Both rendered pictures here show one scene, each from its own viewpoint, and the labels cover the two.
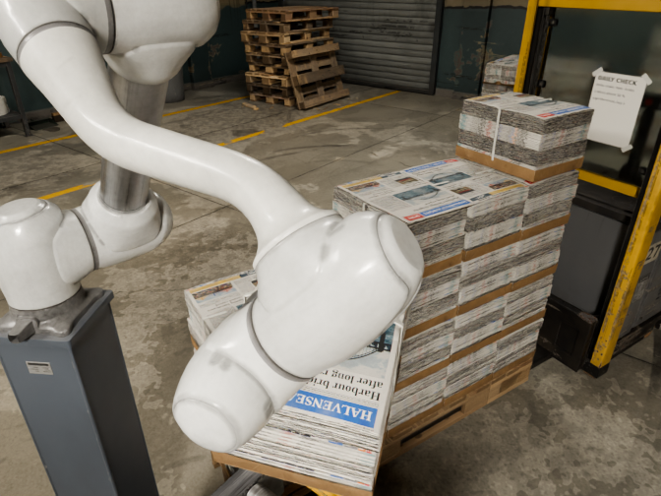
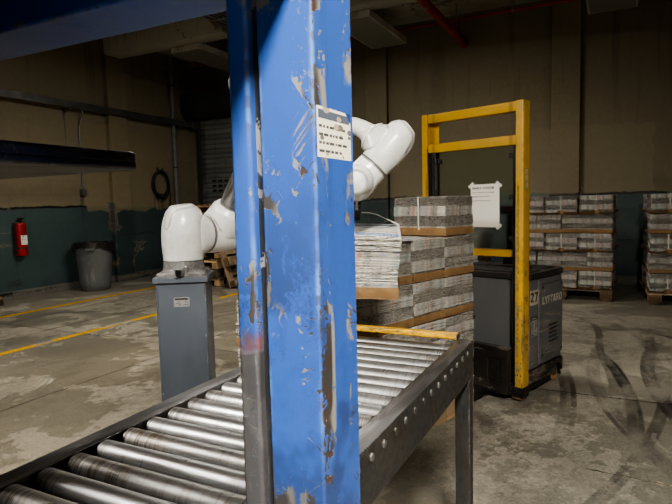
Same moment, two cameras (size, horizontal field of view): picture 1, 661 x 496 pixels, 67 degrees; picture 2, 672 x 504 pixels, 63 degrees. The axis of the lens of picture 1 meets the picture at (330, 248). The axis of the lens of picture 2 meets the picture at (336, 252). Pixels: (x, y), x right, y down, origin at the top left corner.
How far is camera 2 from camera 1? 143 cm
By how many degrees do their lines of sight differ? 26
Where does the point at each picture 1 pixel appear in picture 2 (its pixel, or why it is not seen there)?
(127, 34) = not seen: hidden behind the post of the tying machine
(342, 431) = (385, 242)
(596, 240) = (497, 297)
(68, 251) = (206, 229)
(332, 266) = (391, 128)
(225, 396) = (362, 169)
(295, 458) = (360, 276)
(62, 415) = (187, 341)
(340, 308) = (395, 138)
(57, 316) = (196, 267)
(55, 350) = (195, 287)
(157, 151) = not seen: hidden behind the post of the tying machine
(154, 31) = not seen: hidden behind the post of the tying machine
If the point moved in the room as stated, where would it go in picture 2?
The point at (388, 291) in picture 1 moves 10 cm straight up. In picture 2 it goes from (407, 133) to (407, 99)
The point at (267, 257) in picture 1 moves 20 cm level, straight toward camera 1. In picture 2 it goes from (369, 133) to (398, 123)
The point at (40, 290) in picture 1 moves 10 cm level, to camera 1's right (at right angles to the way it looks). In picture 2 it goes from (192, 248) to (219, 247)
